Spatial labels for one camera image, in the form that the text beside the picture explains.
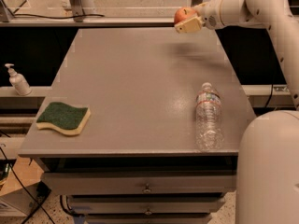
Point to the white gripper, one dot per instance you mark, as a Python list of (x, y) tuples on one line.
[(210, 15)]

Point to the red apple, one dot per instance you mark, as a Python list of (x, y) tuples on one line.
[(183, 14)]

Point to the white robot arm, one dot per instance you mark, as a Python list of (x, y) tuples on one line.
[(267, 177)]

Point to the green and yellow sponge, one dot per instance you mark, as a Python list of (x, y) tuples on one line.
[(63, 118)]

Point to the grey drawer cabinet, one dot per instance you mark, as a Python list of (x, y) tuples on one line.
[(140, 85)]

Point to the clear plastic water bottle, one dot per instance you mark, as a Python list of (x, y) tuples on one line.
[(208, 128)]

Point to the white pump dispenser bottle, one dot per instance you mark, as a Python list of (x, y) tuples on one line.
[(18, 81)]

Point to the middle grey drawer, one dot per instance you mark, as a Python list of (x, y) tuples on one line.
[(146, 204)]

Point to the cardboard box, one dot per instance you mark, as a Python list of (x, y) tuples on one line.
[(17, 196)]

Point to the left metal bracket post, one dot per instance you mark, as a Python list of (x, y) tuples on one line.
[(77, 10)]

